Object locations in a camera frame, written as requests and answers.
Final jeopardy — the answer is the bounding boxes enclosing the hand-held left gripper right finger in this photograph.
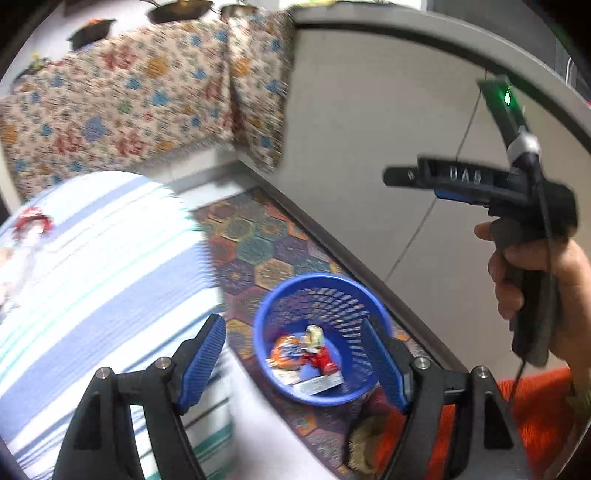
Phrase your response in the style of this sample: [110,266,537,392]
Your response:
[359,318,532,480]

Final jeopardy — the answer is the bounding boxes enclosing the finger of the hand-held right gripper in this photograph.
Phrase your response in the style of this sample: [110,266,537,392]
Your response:
[383,156,513,205]

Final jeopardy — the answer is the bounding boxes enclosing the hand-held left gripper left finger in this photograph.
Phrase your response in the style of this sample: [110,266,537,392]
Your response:
[53,314,227,480]

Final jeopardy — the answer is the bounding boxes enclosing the beige snack wrapper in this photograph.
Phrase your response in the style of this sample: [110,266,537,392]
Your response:
[302,325,325,350]

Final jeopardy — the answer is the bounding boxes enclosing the orange blue snack packet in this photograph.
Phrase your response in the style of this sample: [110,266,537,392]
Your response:
[270,335,309,371]

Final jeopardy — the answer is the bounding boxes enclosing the blue plastic basket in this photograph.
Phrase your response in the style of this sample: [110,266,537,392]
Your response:
[253,273,393,407]

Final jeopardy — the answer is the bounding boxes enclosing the person's right hand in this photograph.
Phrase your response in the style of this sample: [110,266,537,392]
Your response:
[475,221,591,370]

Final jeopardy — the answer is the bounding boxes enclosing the brown fuzzy slipper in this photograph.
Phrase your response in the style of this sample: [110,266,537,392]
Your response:
[344,414,394,477]

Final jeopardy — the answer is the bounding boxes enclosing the grey kitchen counter cabinet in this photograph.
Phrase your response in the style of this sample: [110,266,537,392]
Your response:
[237,4,591,467]

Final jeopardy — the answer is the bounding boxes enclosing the striped tablecloth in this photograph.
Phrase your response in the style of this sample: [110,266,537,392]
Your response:
[0,171,237,480]

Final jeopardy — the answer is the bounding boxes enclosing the hexagon patterned floor mat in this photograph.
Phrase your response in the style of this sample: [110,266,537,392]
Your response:
[191,186,417,480]

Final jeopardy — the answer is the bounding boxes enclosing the patterned printed cloth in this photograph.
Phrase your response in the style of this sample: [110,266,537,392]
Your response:
[0,21,237,204]
[226,6,297,170]

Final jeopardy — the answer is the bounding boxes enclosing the crushed red can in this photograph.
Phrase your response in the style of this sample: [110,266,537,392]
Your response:
[11,206,54,239]

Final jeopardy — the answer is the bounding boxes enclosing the steel pot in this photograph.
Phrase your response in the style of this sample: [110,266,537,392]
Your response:
[218,3,259,22]

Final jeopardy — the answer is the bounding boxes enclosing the dark wok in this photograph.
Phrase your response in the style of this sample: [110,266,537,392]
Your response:
[141,0,216,25]

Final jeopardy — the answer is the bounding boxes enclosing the black pot orange lid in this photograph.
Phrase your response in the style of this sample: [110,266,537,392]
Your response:
[67,17,116,49]

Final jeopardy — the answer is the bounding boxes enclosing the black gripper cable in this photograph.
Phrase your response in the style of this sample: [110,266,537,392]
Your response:
[505,359,527,408]

